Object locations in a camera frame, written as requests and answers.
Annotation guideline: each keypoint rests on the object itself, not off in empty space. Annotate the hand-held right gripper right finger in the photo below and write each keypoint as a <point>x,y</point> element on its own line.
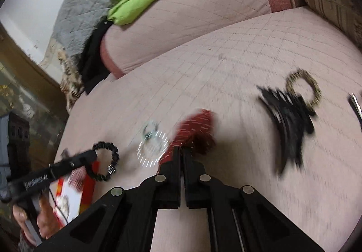
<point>189,176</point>

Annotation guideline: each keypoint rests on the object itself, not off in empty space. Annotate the grey quilted blanket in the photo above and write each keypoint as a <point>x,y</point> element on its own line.
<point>79,8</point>

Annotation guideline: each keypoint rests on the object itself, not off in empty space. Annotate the person's left hand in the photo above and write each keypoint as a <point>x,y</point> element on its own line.
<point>48,219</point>

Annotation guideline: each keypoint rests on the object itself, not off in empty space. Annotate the red and white box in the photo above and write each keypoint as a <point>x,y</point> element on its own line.
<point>84,192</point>

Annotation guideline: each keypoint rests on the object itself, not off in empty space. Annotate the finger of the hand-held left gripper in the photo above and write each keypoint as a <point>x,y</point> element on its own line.
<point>75,162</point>

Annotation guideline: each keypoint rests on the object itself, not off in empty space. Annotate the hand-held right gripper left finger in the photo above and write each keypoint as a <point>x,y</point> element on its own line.
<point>175,174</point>

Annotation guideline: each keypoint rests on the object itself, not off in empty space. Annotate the black hair claw clip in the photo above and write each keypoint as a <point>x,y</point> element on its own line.
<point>288,124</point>

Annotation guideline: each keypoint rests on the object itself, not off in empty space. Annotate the brown floral patterned cushion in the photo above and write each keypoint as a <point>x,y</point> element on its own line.
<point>70,82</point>

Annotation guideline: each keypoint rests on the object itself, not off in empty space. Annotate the pink quilted sofa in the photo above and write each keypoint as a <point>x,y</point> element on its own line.
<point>226,48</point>

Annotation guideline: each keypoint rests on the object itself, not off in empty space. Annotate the gold black scrunchie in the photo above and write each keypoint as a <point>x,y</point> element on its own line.
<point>316,90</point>

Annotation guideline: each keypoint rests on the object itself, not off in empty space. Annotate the black cloth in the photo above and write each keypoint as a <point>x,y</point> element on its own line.
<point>92,59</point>

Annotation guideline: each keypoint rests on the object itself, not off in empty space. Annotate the red patterned scrunchie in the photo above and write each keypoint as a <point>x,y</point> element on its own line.
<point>198,127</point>

